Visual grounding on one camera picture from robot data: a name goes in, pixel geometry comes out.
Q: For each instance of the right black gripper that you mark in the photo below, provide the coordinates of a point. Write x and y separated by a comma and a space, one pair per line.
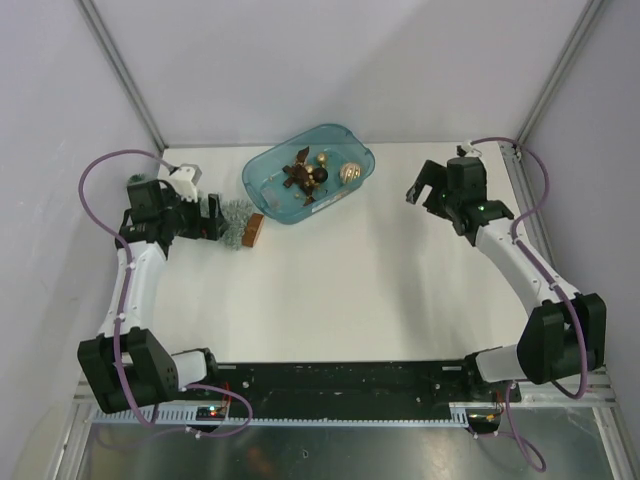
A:
435, 176

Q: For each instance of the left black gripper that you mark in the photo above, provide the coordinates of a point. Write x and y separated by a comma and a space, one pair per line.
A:
204, 228

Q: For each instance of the small frosted christmas tree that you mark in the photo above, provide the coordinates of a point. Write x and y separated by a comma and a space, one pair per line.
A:
235, 222

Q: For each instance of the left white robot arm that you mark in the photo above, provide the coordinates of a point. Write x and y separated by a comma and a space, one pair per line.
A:
125, 364

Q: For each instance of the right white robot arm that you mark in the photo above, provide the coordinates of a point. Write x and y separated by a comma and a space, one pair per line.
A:
565, 331

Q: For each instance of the gold mirror ball ornament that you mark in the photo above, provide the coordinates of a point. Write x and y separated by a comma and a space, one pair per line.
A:
349, 172

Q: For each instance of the teal plastic bin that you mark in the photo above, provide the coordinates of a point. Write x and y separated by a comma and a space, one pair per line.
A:
263, 177

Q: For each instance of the dark brown ball ornament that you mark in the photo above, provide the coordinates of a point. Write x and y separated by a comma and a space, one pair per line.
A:
320, 175

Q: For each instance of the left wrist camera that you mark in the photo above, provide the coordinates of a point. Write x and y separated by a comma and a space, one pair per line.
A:
184, 179

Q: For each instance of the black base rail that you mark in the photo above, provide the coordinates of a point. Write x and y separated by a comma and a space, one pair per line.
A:
360, 383

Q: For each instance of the white slotted cable duct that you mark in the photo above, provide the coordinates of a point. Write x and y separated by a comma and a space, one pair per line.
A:
386, 415

